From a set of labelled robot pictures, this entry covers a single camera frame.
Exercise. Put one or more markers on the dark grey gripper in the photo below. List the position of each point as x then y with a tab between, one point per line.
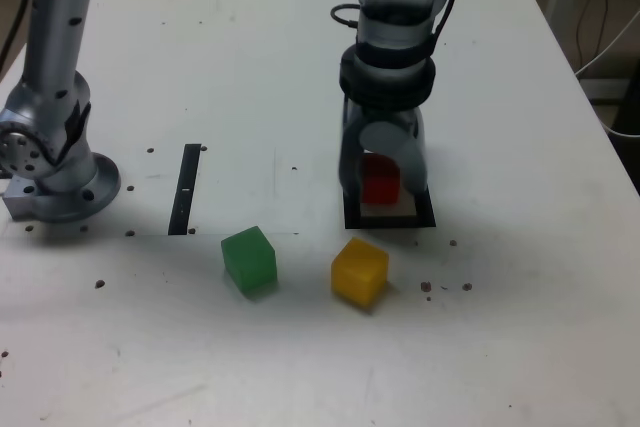
405	119

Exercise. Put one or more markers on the red cube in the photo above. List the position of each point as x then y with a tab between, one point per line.
380	184

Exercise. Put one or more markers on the yellow cube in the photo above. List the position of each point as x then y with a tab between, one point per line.
357	272

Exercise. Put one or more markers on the green cube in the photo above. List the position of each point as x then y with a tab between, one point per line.
248	259

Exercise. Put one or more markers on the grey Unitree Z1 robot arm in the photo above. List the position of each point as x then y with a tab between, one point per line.
55	22

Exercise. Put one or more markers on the black tape square outline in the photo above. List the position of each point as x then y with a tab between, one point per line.
390	222

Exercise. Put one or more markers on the black tape strip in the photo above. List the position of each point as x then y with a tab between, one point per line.
184	172

